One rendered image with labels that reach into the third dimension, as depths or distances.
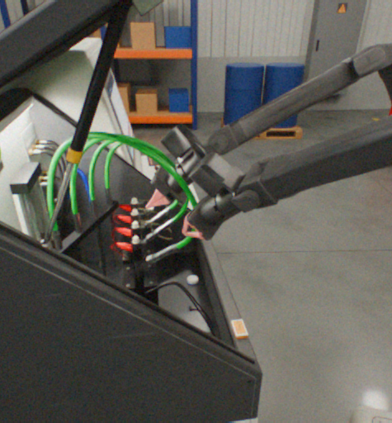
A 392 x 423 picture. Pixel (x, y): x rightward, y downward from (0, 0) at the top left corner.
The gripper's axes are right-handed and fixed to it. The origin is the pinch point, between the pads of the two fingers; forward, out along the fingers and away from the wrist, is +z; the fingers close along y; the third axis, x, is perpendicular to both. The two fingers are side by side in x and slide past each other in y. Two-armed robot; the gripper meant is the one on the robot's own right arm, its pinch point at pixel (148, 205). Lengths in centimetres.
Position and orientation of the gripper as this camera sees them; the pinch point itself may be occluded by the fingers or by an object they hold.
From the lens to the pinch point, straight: 92.8
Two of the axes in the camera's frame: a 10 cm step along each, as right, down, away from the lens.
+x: -1.1, 4.8, -8.7
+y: -6.9, -6.7, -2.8
